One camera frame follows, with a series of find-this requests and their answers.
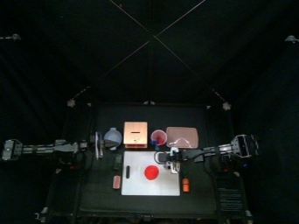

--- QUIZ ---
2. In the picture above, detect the pale blue plastic bowl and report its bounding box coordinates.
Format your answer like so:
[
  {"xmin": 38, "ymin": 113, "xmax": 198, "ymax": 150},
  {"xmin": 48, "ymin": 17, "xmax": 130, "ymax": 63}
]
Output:
[{"xmin": 102, "ymin": 127, "xmax": 124, "ymax": 151}]

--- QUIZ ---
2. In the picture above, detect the clear plastic piece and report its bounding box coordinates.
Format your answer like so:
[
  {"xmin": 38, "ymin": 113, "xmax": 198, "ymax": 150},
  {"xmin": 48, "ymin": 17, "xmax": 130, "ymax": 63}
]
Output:
[{"xmin": 168, "ymin": 137, "xmax": 192, "ymax": 149}]

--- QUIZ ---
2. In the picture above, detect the pink square plastic tray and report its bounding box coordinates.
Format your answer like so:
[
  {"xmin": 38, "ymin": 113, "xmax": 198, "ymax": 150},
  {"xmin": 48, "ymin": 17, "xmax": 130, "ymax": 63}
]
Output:
[{"xmin": 164, "ymin": 126, "xmax": 200, "ymax": 149}]

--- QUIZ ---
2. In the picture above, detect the pink plastic cup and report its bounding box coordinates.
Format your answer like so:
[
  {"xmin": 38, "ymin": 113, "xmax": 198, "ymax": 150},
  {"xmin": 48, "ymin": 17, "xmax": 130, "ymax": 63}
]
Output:
[{"xmin": 149, "ymin": 129, "xmax": 169, "ymax": 147}]

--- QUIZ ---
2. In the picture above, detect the red tomato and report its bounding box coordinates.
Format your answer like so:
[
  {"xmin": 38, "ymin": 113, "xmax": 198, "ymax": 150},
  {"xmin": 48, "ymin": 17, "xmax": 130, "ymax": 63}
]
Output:
[{"xmin": 144, "ymin": 164, "xmax": 161, "ymax": 180}]

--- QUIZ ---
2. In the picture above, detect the dark green toy block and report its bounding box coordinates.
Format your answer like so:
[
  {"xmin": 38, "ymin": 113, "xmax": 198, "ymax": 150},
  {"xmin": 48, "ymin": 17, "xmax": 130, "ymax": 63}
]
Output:
[{"xmin": 112, "ymin": 153, "xmax": 124, "ymax": 171}]

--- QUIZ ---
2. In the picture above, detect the orange toy cylinder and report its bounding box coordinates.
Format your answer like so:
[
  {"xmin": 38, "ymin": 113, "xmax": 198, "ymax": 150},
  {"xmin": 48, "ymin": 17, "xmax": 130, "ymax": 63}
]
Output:
[{"xmin": 181, "ymin": 177, "xmax": 192, "ymax": 193}]

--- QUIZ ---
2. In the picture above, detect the wooden box with slot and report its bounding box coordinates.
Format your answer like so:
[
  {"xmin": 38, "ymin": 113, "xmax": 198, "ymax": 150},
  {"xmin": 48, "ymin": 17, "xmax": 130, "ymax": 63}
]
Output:
[{"xmin": 122, "ymin": 121, "xmax": 149, "ymax": 150}]

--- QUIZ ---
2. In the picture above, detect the white cutting board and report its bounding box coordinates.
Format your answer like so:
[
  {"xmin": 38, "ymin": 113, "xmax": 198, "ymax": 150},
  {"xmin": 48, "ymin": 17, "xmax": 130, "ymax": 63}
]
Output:
[{"xmin": 120, "ymin": 150, "xmax": 182, "ymax": 197}]

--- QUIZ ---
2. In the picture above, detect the pink rectangular toy block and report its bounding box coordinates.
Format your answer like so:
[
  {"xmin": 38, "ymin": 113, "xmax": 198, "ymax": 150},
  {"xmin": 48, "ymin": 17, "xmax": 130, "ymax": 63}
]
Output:
[{"xmin": 112, "ymin": 174, "xmax": 122, "ymax": 190}]

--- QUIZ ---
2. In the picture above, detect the white printed warning label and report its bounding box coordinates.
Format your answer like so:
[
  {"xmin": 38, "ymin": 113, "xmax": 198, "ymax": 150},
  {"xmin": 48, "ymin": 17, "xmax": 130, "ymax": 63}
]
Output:
[{"xmin": 217, "ymin": 187, "xmax": 242, "ymax": 214}]

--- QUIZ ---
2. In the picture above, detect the thin white frame cord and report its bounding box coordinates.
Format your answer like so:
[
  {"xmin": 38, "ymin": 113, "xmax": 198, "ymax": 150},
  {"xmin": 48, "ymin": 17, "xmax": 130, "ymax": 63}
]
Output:
[
  {"xmin": 70, "ymin": 0, "xmax": 206, "ymax": 102},
  {"xmin": 106, "ymin": 0, "xmax": 228, "ymax": 103}
]

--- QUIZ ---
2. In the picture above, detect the grey metal frame clamp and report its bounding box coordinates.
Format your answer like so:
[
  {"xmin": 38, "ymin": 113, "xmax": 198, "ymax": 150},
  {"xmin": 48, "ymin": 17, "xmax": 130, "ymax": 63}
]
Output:
[
  {"xmin": 0, "ymin": 33, "xmax": 22, "ymax": 41},
  {"xmin": 284, "ymin": 34, "xmax": 299, "ymax": 44}
]

